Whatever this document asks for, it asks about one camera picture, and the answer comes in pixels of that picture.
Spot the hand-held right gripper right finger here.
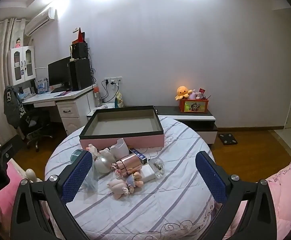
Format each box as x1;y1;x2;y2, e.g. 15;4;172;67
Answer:
195;151;278;240

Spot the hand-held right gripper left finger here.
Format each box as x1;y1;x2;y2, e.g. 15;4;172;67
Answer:
10;150;93;240

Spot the clear plastic box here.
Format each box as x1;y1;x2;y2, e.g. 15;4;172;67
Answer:
81;160;99;197

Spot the teal lidded clear jar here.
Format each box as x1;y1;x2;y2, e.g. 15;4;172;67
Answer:
70;149;86;165

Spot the silver ball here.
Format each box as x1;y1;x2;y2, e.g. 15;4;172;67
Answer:
95;155;115;174

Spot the white and pink block model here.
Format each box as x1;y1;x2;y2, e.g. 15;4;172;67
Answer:
86;144;111;156

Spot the pink pig figure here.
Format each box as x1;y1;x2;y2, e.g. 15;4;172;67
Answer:
108;179;130;200

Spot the white plastic holder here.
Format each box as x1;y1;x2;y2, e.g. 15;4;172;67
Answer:
110;138;130;159

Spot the rose gold cylinder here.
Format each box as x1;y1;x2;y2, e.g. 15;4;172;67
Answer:
114;152;142;178

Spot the big-headed doll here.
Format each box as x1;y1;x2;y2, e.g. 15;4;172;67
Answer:
126;171;144;188

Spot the white charger block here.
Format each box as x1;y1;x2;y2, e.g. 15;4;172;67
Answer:
141;164;156;181

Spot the blue printed box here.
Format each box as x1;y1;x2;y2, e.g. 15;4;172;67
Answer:
129;147;149;163

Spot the pink box with black rim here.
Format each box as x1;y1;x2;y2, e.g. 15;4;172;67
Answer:
79;105;165;150

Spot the pink blanket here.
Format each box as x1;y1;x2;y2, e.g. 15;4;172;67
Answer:
0;134;21;240

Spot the white bedpost knob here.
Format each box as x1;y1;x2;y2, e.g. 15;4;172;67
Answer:
26;169;44;183

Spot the black bathroom scale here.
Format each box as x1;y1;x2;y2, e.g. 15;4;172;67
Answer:
218;133;237;146

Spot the dark grey jacket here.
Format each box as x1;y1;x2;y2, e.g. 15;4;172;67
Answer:
4;85;24;128

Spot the black office chair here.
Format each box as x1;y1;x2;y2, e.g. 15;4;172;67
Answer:
19;109;54;153

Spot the black and white low cabinet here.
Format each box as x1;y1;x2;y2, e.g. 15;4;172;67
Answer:
87;105;218;146

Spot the white desk with drawers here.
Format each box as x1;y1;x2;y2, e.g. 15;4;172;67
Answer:
21;85;96;136

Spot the orange printed storage box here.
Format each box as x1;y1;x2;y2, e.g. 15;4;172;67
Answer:
180;97;209;114

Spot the pink lettered quilt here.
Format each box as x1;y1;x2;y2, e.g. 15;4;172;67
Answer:
222;156;291;240

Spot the bottle with orange cap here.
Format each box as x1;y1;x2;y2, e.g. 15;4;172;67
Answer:
93;86;102;106

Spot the white glass-door cabinet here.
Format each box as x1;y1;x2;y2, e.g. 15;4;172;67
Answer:
7;46;36;86

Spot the yellow snack bag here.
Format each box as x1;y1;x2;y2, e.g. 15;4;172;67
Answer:
115;91;125;108

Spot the orange octopus plush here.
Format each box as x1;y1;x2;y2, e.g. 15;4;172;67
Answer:
175;86;196;101

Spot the black computer monitor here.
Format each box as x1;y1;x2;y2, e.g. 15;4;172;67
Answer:
48;56;72;88

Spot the black computer tower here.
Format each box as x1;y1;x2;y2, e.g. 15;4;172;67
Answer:
69;59;93;91

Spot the black speaker box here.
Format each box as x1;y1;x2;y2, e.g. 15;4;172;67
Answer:
72;42;89;59

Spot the white air conditioner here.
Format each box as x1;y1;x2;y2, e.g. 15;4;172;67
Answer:
24;7;55;36

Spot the red pointed item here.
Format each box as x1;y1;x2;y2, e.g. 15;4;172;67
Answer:
72;27;86;44

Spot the black power cable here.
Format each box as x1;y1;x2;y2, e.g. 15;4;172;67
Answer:
101;80;111;103

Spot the wall power outlet strip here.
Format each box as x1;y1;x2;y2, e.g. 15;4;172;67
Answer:
104;77;123;85

